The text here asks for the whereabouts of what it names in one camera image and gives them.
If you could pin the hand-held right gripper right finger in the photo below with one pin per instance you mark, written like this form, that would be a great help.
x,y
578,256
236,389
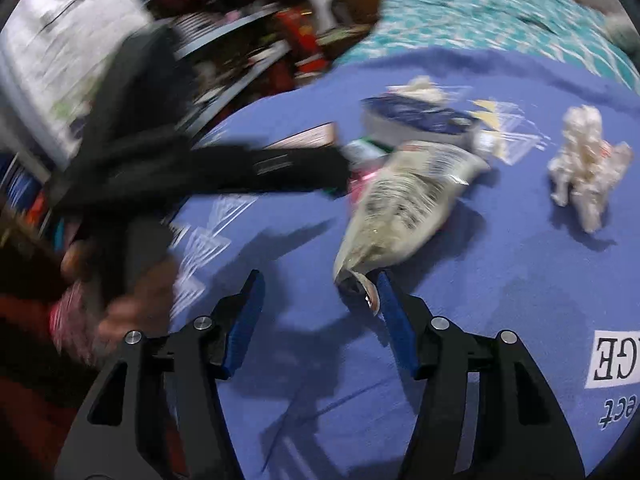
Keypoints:
x,y
395,315

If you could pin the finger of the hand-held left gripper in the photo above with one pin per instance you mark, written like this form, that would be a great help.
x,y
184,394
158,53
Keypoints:
x,y
295,167

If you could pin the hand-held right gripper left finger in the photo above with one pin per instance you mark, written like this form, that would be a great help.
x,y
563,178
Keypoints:
x,y
245,320

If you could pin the pink wrapper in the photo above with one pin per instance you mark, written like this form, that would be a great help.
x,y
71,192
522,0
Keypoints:
x,y
361,181

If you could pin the green white small packet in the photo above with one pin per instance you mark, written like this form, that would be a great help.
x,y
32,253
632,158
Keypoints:
x,y
362,150

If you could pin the clear printed plastic bag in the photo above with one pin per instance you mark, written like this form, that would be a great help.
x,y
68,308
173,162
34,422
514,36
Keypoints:
x,y
400,200

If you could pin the person's left hand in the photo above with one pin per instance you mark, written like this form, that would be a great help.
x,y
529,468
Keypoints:
x,y
135,305

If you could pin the flat brown box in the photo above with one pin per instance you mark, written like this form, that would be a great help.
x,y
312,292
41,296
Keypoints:
x,y
305,136

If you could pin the blue printed bedsheet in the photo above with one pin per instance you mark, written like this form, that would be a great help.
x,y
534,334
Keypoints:
x,y
500,285

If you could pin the dark blue flat packet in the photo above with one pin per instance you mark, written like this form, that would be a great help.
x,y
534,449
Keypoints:
x,y
415,117

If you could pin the red gift box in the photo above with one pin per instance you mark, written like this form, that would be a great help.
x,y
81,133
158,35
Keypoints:
x,y
300,35

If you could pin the white printed board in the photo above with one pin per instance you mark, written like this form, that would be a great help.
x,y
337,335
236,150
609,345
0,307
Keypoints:
x,y
60,35

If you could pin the small white crumpled tissue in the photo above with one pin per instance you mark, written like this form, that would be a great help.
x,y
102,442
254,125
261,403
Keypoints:
x,y
422,87

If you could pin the grey metal shelf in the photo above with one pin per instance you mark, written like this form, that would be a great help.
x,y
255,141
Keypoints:
x,y
240,22

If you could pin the large white crumpled tissue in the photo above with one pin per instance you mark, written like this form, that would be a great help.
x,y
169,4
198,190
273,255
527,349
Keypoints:
x,y
585,170

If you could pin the teal patterned bedsheet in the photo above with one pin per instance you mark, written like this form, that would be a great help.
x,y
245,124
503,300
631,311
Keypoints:
x,y
475,10

